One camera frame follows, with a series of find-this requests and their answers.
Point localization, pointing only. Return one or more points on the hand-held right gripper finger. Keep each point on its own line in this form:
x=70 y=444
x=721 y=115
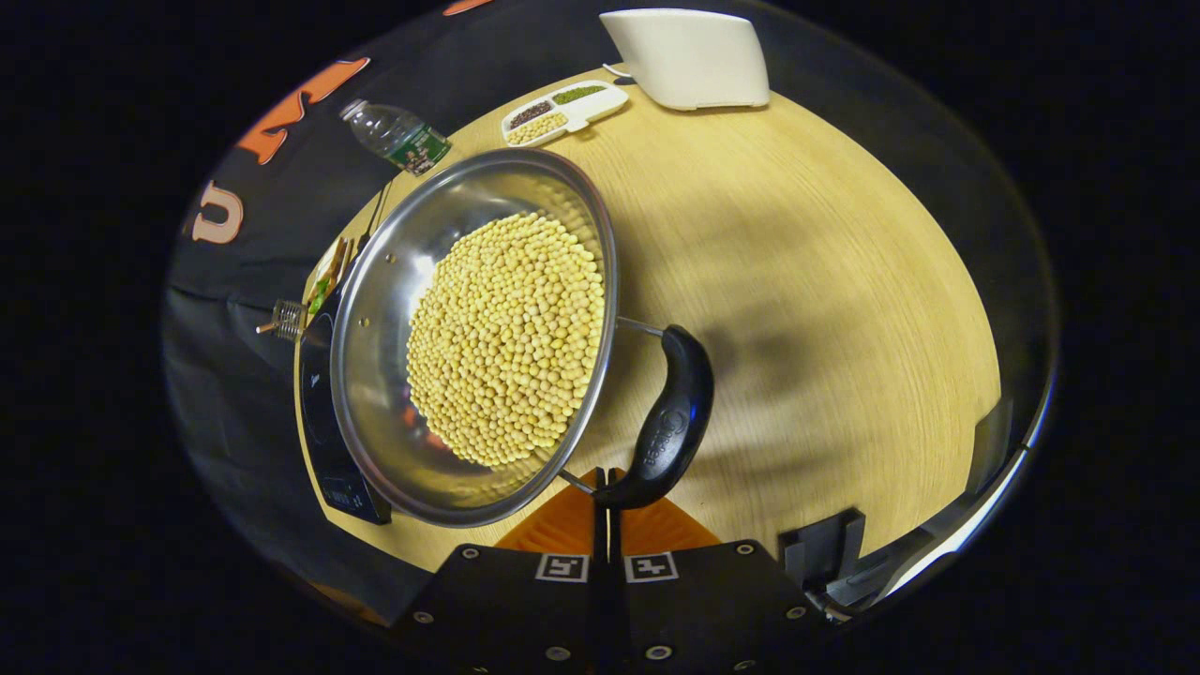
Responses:
x=617 y=539
x=600 y=530

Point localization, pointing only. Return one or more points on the pile of yellow soybeans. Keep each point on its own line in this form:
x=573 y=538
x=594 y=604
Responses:
x=506 y=347

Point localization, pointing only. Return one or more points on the black induction cooktop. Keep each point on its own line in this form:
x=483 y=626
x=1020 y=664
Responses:
x=323 y=422

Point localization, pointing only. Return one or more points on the sandwich with lettuce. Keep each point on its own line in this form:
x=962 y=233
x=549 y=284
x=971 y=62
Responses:
x=326 y=272

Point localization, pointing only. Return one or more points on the white divided bean dish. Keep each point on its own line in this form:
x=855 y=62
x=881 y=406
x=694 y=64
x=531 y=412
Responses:
x=586 y=111

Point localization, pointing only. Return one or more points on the clear plastic water bottle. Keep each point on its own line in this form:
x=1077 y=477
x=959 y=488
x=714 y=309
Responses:
x=398 y=139

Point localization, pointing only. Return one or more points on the white toaster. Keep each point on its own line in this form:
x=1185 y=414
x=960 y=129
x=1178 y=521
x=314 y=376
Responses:
x=694 y=56

